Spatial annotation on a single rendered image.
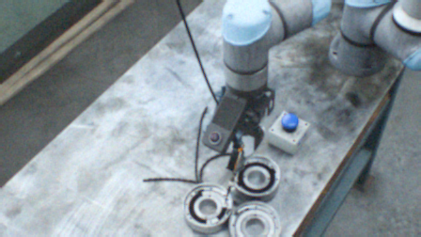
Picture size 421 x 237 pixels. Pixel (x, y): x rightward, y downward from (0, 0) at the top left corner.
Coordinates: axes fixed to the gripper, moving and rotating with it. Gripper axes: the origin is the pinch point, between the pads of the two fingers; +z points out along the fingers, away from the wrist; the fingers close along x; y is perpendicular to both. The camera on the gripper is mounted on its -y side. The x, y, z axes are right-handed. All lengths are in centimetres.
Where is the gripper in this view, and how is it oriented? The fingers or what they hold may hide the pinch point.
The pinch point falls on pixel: (239, 152)
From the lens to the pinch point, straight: 105.7
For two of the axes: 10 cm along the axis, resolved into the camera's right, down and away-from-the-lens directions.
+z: 0.4, 6.3, 7.8
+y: 5.4, -6.7, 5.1
